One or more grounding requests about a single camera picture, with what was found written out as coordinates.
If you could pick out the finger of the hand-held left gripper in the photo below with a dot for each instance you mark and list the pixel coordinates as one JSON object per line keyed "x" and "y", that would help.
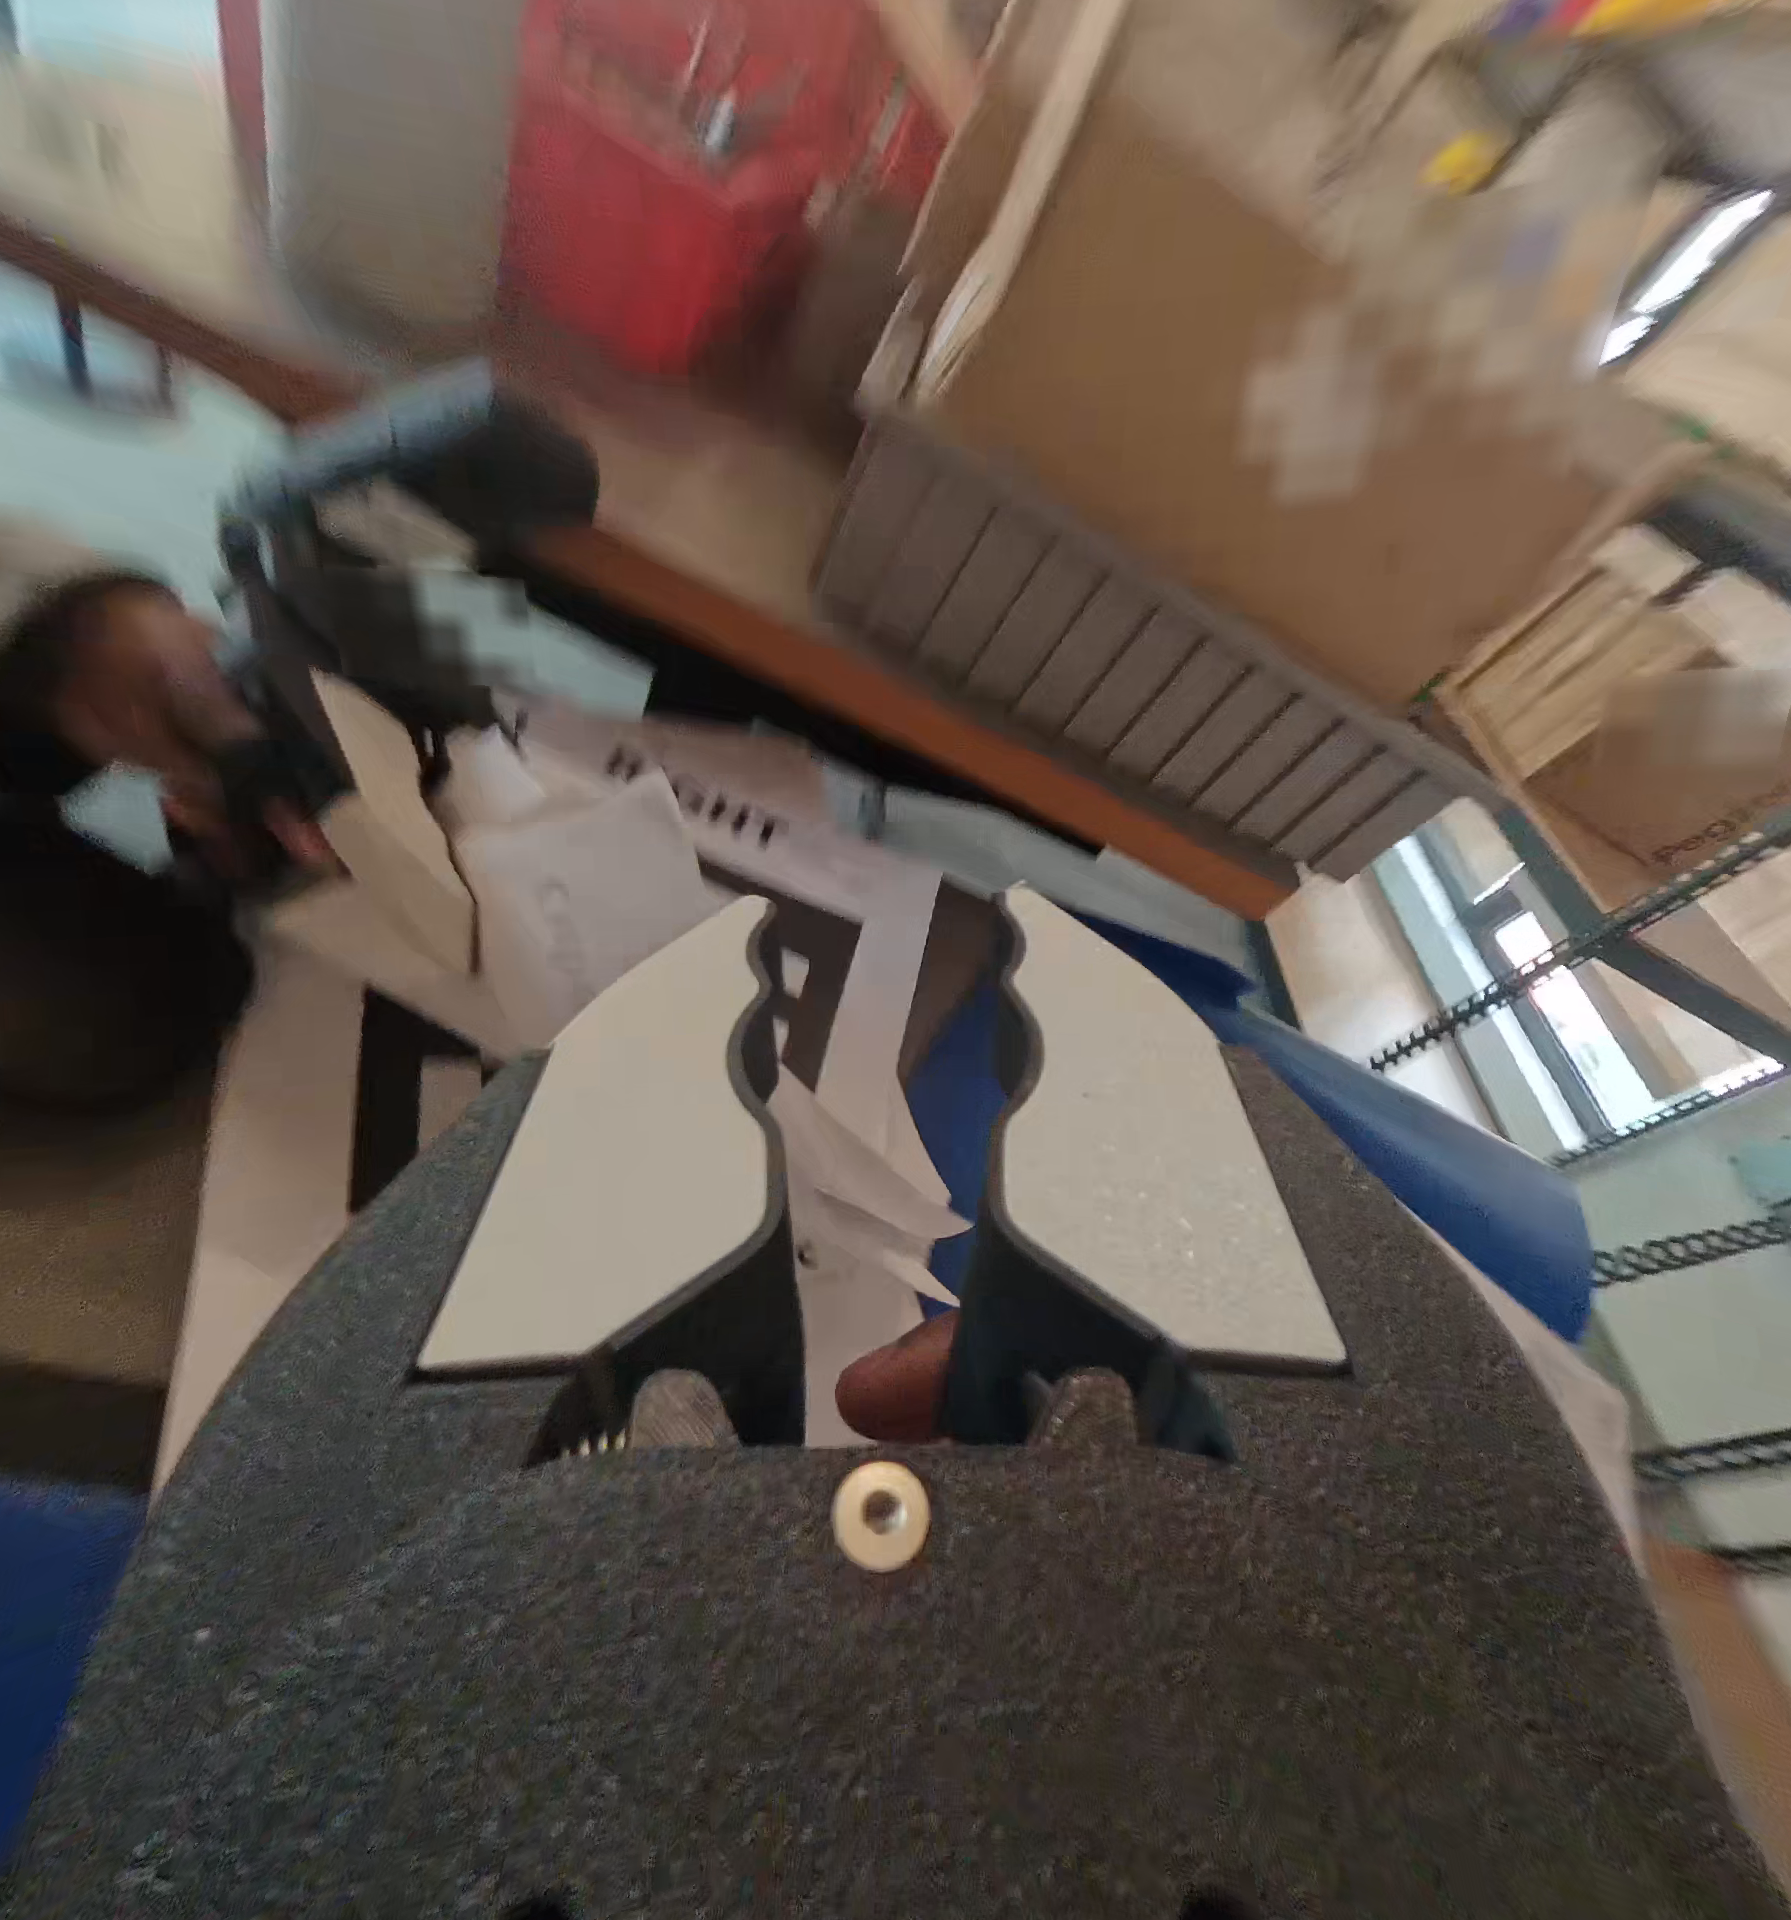
{"x": 393, "y": 825}

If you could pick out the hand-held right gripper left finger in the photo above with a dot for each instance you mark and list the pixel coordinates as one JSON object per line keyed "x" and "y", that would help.
{"x": 627, "y": 1141}

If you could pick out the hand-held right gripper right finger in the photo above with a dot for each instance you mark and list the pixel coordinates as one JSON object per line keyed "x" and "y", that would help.
{"x": 1151, "y": 1170}

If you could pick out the stack of white papers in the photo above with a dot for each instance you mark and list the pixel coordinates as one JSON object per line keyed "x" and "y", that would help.
{"x": 597, "y": 884}

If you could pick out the white sheet with black squares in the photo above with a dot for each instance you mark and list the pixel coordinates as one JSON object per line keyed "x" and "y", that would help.
{"x": 281, "y": 1141}

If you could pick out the wooden desk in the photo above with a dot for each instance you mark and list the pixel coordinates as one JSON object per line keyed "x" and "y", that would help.
{"x": 911, "y": 704}

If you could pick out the person's left hand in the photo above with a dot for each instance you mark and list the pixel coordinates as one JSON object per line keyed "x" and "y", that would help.
{"x": 115, "y": 675}

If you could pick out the blue chair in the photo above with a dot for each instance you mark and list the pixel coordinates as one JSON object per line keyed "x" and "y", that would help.
{"x": 1377, "y": 1155}

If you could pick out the red cabinet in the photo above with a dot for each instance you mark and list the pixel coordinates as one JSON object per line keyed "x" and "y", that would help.
{"x": 641, "y": 180}

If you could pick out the person's dark clothing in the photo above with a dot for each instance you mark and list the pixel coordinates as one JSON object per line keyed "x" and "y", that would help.
{"x": 71, "y": 961}

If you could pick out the grey ribbed panel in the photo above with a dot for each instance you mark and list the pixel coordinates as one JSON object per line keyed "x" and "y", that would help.
{"x": 1121, "y": 660}

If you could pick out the black metal shelf rack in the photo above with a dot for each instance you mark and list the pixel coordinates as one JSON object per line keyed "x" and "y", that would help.
{"x": 1661, "y": 915}

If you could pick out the large cardboard box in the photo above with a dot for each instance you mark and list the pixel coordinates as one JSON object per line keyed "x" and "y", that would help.
{"x": 1211, "y": 300}

